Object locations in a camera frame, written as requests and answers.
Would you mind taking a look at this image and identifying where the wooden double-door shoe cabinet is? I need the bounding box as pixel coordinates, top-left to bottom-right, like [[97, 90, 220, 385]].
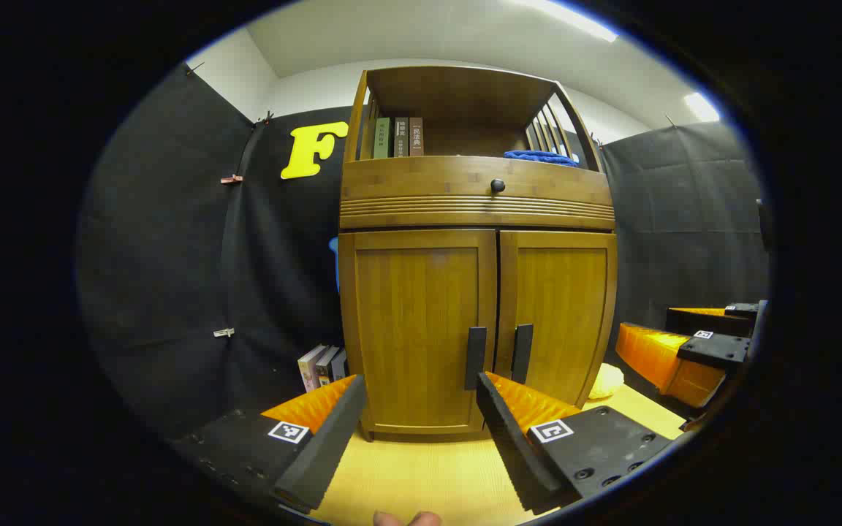
[[338, 66, 619, 443]]

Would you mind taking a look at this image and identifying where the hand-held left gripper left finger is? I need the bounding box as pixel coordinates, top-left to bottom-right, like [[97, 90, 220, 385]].
[[172, 375, 368, 516]]

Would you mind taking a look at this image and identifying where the grey white book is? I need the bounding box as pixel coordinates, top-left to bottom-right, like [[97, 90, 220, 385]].
[[315, 346, 341, 388]]

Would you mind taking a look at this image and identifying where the cream pumpkin-shaped object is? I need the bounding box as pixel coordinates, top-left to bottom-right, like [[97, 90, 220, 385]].
[[588, 363, 626, 401]]

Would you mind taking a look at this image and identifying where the small ceiling light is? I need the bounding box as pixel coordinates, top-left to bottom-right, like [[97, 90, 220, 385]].
[[684, 92, 721, 123]]

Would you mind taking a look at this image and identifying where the blue cloth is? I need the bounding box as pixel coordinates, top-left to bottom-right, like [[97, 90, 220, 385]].
[[503, 150, 580, 168]]

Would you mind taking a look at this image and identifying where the wooden shoe cabinet door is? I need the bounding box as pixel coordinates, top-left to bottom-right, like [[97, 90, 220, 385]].
[[494, 230, 618, 408], [338, 229, 498, 437]]

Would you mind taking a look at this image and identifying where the black backdrop cloth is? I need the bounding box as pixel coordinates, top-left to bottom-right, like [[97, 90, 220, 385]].
[[77, 64, 771, 439]]

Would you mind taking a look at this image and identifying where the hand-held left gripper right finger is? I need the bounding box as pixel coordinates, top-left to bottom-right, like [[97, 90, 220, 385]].
[[476, 371, 674, 514]]

